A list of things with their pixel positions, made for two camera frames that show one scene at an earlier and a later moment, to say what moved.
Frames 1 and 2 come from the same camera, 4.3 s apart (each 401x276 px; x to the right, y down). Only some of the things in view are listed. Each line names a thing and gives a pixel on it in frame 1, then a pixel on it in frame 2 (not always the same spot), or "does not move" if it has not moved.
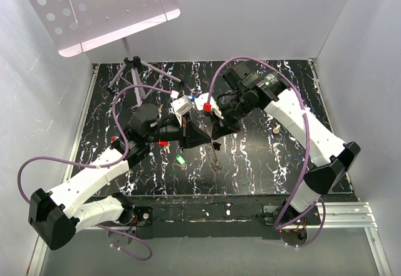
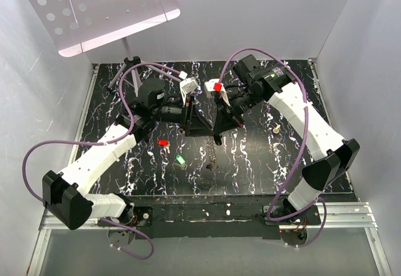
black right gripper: x=218 y=130 does not move
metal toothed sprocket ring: x=213 y=158 does not move
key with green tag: x=182 y=162 does not move
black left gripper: x=194 y=137 to x=196 y=125
